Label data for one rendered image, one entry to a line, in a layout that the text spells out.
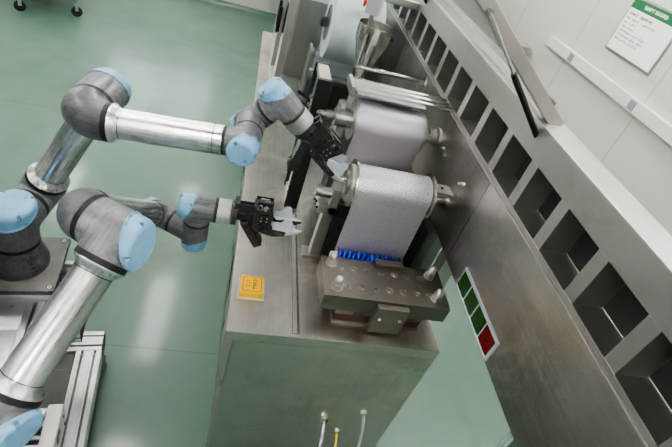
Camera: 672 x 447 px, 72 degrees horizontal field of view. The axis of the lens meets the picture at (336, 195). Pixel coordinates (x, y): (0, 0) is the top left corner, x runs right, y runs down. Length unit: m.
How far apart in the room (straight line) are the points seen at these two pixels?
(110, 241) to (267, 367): 0.68
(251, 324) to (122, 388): 1.03
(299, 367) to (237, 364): 0.19
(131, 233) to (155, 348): 1.42
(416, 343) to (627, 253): 0.78
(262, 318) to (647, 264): 0.97
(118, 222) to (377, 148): 0.86
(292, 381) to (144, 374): 0.93
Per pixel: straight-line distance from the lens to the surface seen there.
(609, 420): 0.99
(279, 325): 1.42
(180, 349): 2.43
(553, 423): 1.09
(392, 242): 1.52
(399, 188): 1.40
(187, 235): 1.44
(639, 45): 4.63
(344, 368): 1.56
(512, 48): 1.10
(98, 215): 1.10
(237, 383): 1.61
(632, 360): 0.96
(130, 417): 2.27
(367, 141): 1.55
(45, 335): 1.11
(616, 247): 0.98
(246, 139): 1.13
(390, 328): 1.49
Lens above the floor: 2.02
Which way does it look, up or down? 35 degrees down
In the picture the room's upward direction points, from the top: 19 degrees clockwise
